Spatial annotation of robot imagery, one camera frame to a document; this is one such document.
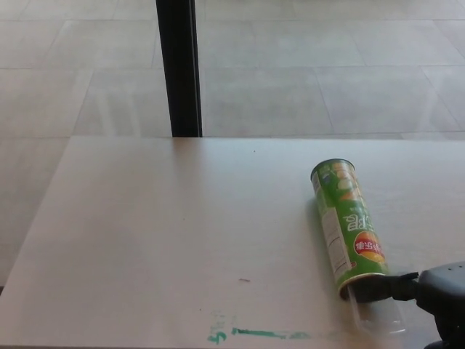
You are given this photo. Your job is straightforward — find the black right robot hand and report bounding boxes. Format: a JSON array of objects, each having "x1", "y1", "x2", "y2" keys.
[{"x1": 364, "y1": 260, "x2": 465, "y2": 349}]

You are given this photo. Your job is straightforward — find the clear plastic chips tray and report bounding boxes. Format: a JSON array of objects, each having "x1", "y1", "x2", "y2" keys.
[{"x1": 344, "y1": 285, "x2": 407, "y2": 334}]

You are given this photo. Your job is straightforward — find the green chips can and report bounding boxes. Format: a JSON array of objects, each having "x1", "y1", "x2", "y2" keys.
[{"x1": 310, "y1": 157, "x2": 389, "y2": 301}]

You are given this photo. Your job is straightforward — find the black vertical post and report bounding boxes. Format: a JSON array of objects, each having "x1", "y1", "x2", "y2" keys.
[{"x1": 155, "y1": 0, "x2": 203, "y2": 138}]

